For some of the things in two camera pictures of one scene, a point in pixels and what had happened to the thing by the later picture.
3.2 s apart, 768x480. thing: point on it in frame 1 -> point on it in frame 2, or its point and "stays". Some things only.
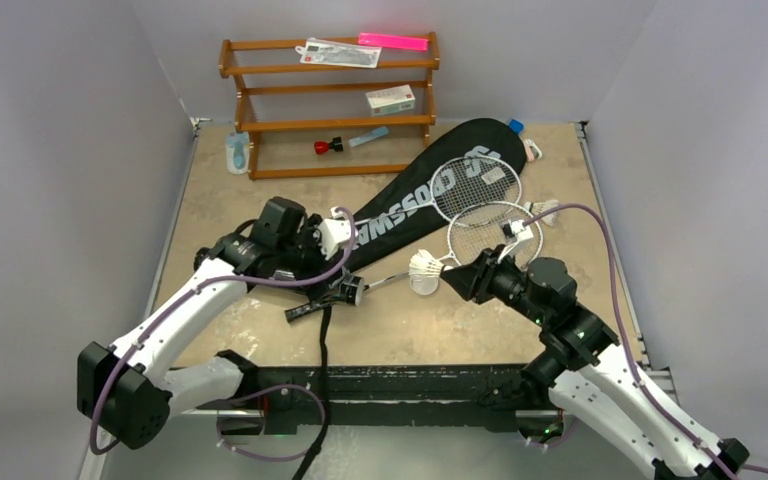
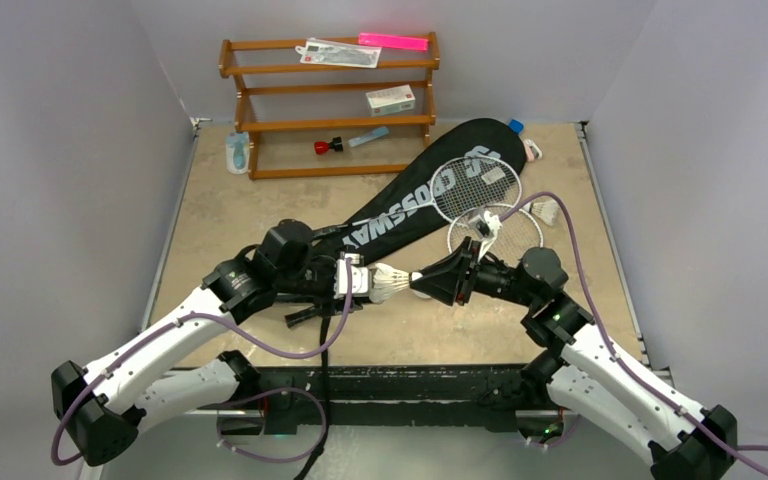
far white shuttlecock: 536,208 stays
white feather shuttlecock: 424,264 -> 387,281
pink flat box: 394,41 stays
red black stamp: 322,147 stays
